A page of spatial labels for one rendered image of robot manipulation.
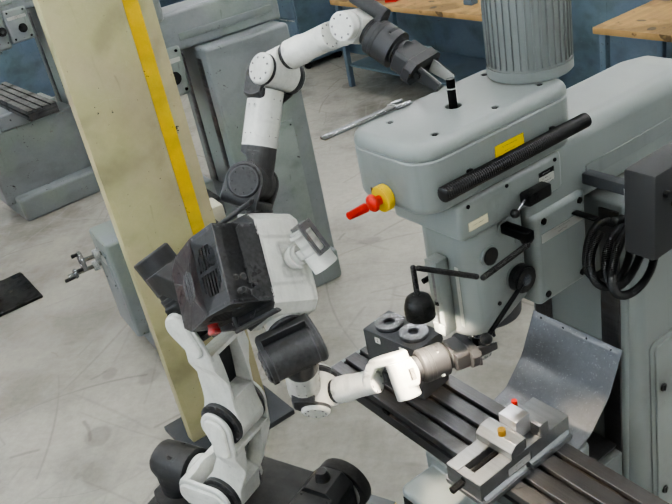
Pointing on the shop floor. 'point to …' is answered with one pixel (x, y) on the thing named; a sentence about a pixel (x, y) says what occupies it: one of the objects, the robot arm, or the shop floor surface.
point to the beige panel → (139, 161)
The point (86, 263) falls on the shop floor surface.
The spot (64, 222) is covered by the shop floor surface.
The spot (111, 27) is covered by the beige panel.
